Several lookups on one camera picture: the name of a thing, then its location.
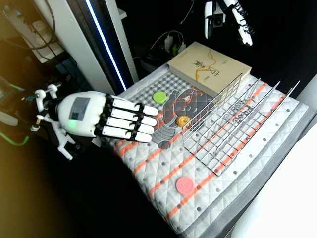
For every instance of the green plug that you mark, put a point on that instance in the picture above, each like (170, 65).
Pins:
(176, 49)

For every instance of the green toy cookie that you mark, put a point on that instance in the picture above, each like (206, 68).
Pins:
(159, 97)

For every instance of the beige book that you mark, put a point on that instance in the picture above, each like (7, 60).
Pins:
(210, 67)

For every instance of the grey quilt with bear print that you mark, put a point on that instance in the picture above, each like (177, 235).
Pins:
(223, 198)

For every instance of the white power adapter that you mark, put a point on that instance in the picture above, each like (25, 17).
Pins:
(169, 43)

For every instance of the orange toy cookie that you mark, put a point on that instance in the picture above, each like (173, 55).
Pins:
(182, 121)

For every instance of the black power strip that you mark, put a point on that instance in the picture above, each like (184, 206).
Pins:
(153, 60)

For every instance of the pink toy cookie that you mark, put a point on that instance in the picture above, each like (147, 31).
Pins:
(185, 185)

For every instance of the white column with blue light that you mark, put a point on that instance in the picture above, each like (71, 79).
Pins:
(81, 49)

